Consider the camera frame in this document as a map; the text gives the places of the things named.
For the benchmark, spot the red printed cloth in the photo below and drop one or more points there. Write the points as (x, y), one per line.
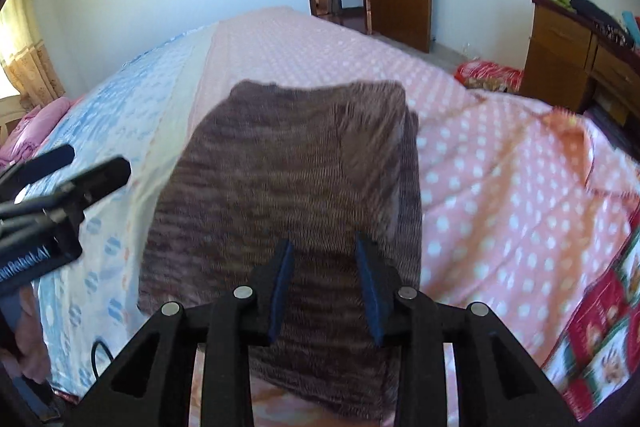
(487, 74)

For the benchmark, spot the cream wooden headboard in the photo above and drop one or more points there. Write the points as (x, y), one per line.
(7, 112)

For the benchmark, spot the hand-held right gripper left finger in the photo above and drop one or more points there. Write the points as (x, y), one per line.
(280, 292)

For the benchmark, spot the folded pink blanket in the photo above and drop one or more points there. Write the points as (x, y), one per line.
(40, 122)

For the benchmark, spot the teal roll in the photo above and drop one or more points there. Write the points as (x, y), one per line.
(631, 27)

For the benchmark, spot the red printed blanket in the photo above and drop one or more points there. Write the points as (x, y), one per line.
(600, 332)

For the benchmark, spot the brown knitted sweater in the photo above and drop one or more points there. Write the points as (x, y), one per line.
(300, 167)

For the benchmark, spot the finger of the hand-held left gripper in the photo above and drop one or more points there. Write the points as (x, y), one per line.
(45, 162)
(105, 179)

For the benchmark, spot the pink polka dot blanket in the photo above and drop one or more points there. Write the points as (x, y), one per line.
(500, 157)

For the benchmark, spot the blue patterned bed sheet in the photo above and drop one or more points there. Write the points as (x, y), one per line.
(125, 107)

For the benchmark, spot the yellow curtain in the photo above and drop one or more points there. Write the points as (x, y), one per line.
(30, 52)

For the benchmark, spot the brown wooden desk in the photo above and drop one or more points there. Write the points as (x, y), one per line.
(560, 57)

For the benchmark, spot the black pouch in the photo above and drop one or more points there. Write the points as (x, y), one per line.
(592, 9)

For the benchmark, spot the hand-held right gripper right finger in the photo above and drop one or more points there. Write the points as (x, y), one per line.
(370, 297)

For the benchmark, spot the person's left hand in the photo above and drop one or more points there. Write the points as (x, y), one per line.
(32, 337)

